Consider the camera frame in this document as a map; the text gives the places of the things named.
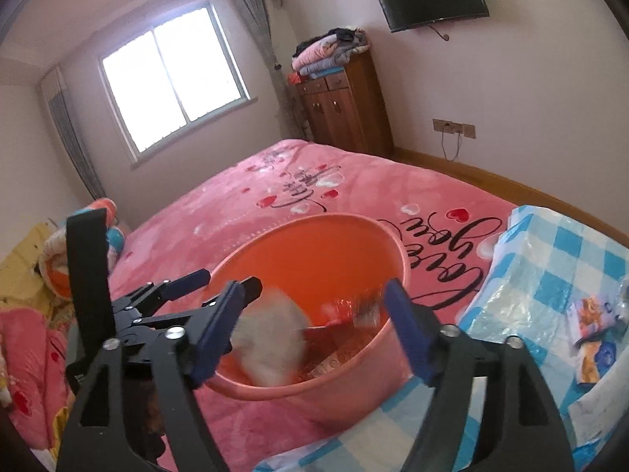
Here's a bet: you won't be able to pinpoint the wall socket strip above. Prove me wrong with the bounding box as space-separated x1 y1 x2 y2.
432 118 476 139

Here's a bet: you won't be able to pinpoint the pink cartoon quilt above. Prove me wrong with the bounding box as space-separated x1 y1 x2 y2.
0 305 74 448

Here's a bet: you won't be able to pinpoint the blue white checkered tablecloth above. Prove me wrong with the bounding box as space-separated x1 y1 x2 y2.
256 204 629 472

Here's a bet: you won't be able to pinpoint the orange plastic basin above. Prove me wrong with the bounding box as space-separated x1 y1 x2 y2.
209 214 414 401

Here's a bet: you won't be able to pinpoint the white wrapper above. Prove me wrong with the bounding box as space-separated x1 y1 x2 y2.
230 289 309 387

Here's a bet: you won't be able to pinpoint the pink printed blanket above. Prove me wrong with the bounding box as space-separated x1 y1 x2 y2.
110 138 522 468

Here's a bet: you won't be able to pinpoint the grey curtain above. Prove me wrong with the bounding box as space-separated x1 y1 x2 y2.
228 0 308 141
39 66 106 202

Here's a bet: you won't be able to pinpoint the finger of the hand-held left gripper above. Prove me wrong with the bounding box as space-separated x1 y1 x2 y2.
125 277 263 340
112 268 210 316

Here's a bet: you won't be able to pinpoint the colourful small snack packets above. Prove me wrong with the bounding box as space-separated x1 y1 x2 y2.
566 295 615 346

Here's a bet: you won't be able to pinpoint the colourful rolled quilt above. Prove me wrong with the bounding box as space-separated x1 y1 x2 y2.
42 198 126 301

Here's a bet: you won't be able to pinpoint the blue orange tissue packet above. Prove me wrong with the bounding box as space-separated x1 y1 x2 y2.
579 339 618 384

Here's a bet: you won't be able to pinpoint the brown wooden cabinet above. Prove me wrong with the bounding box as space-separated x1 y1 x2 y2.
295 52 396 158

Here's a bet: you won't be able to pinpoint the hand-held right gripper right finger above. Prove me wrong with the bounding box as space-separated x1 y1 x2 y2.
383 278 576 472

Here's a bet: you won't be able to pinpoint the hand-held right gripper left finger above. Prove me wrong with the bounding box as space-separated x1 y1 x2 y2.
56 300 246 472

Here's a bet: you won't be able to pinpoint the pile of folded blankets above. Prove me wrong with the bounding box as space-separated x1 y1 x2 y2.
288 27 369 87

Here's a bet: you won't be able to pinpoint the window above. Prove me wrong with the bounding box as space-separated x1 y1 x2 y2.
98 0 259 165

